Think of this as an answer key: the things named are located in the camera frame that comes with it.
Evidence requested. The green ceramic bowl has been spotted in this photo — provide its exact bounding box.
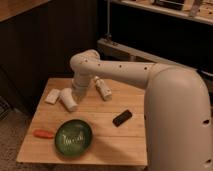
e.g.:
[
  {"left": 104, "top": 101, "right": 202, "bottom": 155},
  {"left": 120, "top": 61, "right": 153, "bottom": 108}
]
[{"left": 54, "top": 119, "right": 93, "bottom": 157}]

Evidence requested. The metal pole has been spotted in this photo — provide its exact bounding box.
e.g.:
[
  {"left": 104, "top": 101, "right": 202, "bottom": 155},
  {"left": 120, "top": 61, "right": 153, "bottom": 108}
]
[{"left": 107, "top": 0, "right": 111, "bottom": 42}]

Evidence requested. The black rectangular object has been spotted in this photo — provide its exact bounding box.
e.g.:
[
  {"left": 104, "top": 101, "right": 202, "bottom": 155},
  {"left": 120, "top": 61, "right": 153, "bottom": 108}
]
[{"left": 113, "top": 110, "right": 132, "bottom": 127}]

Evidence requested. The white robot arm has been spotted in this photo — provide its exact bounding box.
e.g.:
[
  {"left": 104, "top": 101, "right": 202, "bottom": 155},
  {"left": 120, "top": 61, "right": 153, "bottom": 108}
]
[{"left": 70, "top": 50, "right": 213, "bottom": 171}]

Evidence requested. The grey metal beam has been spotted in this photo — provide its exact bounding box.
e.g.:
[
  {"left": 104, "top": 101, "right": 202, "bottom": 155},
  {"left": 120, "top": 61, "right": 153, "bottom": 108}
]
[{"left": 97, "top": 37, "right": 213, "bottom": 76}]

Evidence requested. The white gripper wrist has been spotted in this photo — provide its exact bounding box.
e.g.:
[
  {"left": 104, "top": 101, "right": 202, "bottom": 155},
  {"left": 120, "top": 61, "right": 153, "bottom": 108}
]
[{"left": 72, "top": 75, "right": 112, "bottom": 101}]

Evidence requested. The wooden shelf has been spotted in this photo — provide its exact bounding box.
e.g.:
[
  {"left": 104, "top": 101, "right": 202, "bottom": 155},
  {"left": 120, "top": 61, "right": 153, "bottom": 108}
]
[{"left": 111, "top": 0, "right": 213, "bottom": 26}]

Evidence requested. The orange carrot toy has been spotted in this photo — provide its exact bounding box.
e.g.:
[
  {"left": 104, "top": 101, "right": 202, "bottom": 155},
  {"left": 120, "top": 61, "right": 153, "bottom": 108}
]
[{"left": 33, "top": 130, "right": 54, "bottom": 139}]

